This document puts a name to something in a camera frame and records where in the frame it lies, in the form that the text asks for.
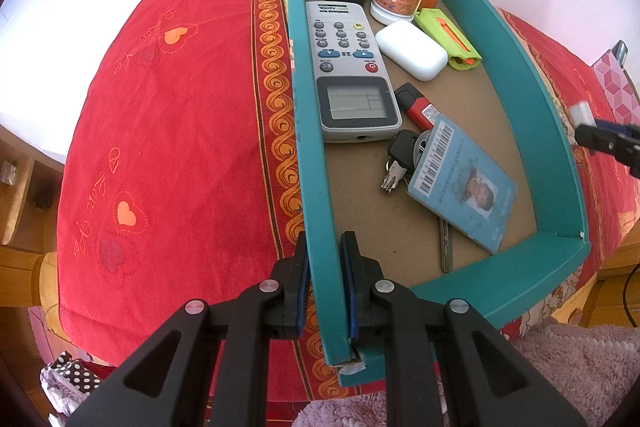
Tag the polka dot bag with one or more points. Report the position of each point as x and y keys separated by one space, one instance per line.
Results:
x=70 y=377

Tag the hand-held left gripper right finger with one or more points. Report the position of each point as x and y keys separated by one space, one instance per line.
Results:
x=351 y=297

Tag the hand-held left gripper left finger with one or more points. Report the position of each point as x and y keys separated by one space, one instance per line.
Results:
x=301 y=297

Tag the grey remote control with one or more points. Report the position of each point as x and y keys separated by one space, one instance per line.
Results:
x=345 y=72

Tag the small clear item on shelf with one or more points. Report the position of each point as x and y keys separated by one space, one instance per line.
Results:
x=7 y=172

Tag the small dark device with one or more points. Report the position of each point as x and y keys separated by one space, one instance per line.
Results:
x=621 y=49

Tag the pink fluffy blanket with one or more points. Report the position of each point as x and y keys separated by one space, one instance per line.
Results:
x=575 y=367

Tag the pink patterned box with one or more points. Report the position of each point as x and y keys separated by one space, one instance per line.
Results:
x=617 y=82

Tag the bunch of keys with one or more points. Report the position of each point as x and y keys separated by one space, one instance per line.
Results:
x=402 y=149

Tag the teal cardboard box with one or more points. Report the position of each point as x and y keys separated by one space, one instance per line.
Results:
x=500 y=287

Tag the green utility knife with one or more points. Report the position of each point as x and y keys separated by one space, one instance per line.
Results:
x=440 y=29

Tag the pale blue ID card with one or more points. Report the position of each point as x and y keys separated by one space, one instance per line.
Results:
x=465 y=187

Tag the red printed tablecloth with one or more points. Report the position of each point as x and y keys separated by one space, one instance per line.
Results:
x=190 y=117

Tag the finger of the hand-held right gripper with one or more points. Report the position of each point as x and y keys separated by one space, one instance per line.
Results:
x=607 y=139

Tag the wooden shelf unit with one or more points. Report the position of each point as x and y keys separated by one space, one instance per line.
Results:
x=20 y=267

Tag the red tube with black cap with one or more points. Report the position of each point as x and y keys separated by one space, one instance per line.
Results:
x=415 y=104

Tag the wooden nightstand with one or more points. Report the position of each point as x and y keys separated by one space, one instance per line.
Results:
x=615 y=267

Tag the white earbuds case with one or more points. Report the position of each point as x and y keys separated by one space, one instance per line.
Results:
x=410 y=49

